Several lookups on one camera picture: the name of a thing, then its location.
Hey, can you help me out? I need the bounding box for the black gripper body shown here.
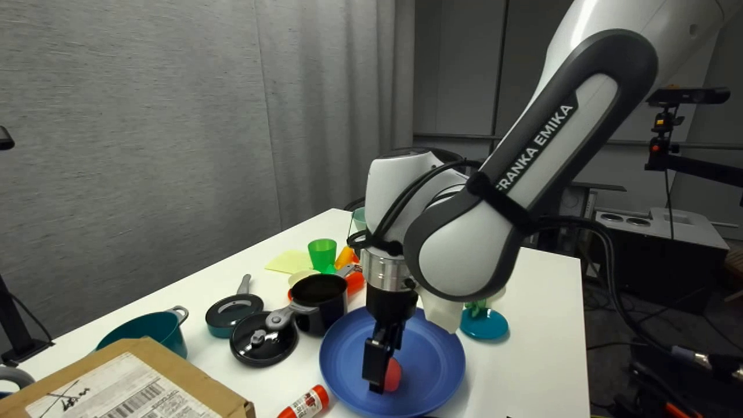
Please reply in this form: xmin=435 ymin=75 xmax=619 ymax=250
xmin=366 ymin=284 xmax=421 ymax=349

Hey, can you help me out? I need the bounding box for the blue plate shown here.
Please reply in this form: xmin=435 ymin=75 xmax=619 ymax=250
xmin=318 ymin=304 xmax=470 ymax=418

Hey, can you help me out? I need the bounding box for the small teal plate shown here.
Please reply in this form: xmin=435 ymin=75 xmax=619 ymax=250
xmin=461 ymin=304 xmax=514 ymax=344

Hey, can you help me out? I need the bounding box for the yellow translucent plate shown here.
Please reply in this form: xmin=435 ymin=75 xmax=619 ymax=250
xmin=265 ymin=250 xmax=316 ymax=280

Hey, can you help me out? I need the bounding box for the black pot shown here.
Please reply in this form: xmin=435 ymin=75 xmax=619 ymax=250
xmin=285 ymin=273 xmax=352 ymax=339

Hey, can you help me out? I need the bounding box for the yellow toy piece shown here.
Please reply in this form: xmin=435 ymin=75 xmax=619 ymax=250
xmin=335 ymin=245 xmax=360 ymax=273

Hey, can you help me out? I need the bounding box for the red white glue stick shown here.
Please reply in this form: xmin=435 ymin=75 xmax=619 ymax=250
xmin=276 ymin=384 xmax=335 ymax=418

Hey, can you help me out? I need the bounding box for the green translucent cup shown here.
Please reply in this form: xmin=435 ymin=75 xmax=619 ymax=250
xmin=306 ymin=237 xmax=339 ymax=275

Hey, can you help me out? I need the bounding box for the black frying pan with lid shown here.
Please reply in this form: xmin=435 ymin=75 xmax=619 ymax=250
xmin=229 ymin=303 xmax=321 ymax=369

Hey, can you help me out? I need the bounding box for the small dark teal pan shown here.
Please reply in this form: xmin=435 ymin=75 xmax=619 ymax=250
xmin=204 ymin=273 xmax=268 ymax=343

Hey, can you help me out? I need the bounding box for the teal pot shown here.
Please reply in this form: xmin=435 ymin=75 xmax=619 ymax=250
xmin=93 ymin=304 xmax=190 ymax=363

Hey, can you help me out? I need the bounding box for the cardboard box with label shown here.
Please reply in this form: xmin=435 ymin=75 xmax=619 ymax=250
xmin=0 ymin=338 xmax=259 ymax=418

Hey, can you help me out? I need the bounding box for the white box device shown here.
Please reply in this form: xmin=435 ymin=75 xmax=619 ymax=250
xmin=590 ymin=208 xmax=731 ymax=259

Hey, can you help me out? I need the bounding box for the black case with orange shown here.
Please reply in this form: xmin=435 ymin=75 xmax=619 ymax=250
xmin=626 ymin=338 xmax=743 ymax=418

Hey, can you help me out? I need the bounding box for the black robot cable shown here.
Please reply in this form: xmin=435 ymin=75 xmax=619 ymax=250
xmin=532 ymin=215 xmax=743 ymax=387

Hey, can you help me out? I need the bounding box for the gray ring handle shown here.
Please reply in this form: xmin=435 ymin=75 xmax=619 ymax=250
xmin=0 ymin=366 xmax=37 ymax=401

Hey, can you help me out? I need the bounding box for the black camera bar on mount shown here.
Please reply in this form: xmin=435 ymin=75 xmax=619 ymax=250
xmin=646 ymin=87 xmax=743 ymax=192

